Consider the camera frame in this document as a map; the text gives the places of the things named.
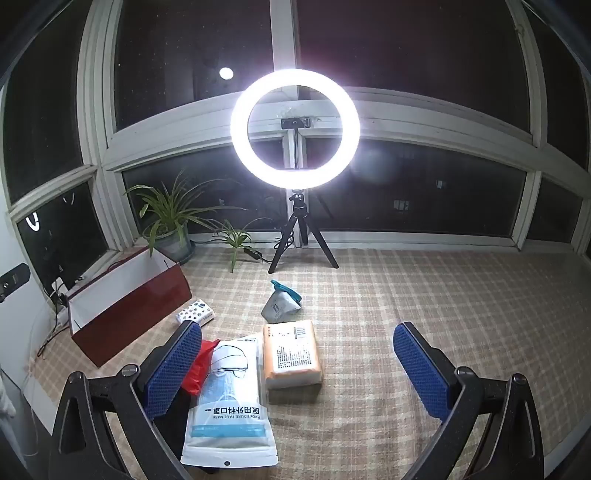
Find grey wall socket strip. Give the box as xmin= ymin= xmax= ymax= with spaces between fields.
xmin=0 ymin=263 xmax=31 ymax=303

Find orange tissue pack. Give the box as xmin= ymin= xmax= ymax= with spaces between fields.
xmin=262 ymin=320 xmax=323 ymax=391

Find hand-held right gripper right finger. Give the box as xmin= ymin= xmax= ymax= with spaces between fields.
xmin=392 ymin=322 xmax=546 ymax=480

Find red plastic bag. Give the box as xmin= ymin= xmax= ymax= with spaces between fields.
xmin=181 ymin=339 xmax=221 ymax=395

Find face mask package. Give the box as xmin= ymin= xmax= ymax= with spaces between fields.
xmin=180 ymin=333 xmax=281 ymax=468

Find black cable with switch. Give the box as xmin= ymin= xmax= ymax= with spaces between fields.
xmin=191 ymin=237 xmax=278 ymax=265

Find beige checked cloth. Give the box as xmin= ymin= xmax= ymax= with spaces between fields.
xmin=28 ymin=247 xmax=591 ymax=480

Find patterned white tissue pack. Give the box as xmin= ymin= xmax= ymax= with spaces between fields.
xmin=177 ymin=299 xmax=216 ymax=326

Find white ring light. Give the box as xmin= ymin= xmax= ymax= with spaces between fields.
xmin=230 ymin=68 xmax=362 ymax=189

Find blue silicone funnel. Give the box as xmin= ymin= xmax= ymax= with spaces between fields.
xmin=270 ymin=279 xmax=303 ymax=308

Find potted spider plant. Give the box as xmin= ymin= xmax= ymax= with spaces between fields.
xmin=124 ymin=171 xmax=273 ymax=274

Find black phone clamp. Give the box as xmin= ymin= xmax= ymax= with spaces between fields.
xmin=280 ymin=117 xmax=311 ymax=171

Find red cardboard box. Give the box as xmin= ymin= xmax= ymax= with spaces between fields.
xmin=67 ymin=246 xmax=192 ymax=368

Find black plug and cables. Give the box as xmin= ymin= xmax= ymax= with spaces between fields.
xmin=37 ymin=274 xmax=86 ymax=358

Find grey foil sachet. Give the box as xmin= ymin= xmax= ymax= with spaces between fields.
xmin=261 ymin=295 xmax=301 ymax=324

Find black tripod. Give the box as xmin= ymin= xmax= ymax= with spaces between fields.
xmin=268 ymin=187 xmax=340 ymax=277

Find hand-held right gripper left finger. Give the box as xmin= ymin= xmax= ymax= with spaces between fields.
xmin=48 ymin=320 xmax=204 ymax=480

